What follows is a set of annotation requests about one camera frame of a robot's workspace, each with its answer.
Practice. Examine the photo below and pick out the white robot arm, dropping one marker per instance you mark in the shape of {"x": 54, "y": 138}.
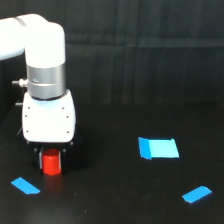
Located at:
{"x": 43, "y": 44}

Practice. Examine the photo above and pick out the blue tape strip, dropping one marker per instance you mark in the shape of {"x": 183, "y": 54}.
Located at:
{"x": 25, "y": 186}
{"x": 196, "y": 194}

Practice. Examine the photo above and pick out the blue tape strip bottom right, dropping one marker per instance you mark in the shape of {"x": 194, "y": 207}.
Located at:
{"x": 196, "y": 194}

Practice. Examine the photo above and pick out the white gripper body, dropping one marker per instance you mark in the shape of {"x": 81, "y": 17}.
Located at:
{"x": 50, "y": 121}

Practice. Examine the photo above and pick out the blue tape strip bottom left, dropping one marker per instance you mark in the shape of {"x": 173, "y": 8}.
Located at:
{"x": 25, "y": 186}

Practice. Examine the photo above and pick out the light blue tape patch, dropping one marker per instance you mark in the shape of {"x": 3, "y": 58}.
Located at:
{"x": 151, "y": 148}

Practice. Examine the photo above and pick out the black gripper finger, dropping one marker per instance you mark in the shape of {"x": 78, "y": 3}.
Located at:
{"x": 64, "y": 159}
{"x": 38, "y": 158}

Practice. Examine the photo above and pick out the red hexagonal block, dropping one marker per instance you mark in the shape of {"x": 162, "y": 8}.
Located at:
{"x": 51, "y": 162}

